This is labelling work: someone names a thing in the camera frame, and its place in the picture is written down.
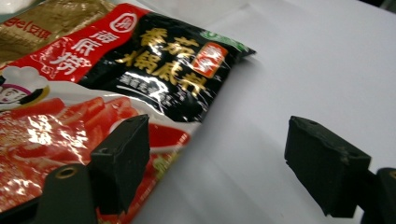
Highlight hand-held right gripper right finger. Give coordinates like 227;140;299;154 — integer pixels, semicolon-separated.
284;115;372;217

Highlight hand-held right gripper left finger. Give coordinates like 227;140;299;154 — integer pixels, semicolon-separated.
90;114;151;216

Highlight red and black seasoning packet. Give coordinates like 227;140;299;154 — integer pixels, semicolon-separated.
0;3;257;224

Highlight gold snack packet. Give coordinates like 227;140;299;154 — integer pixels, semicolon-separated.
0;0;118;64

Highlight white object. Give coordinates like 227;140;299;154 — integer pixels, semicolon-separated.
0;0;35;15

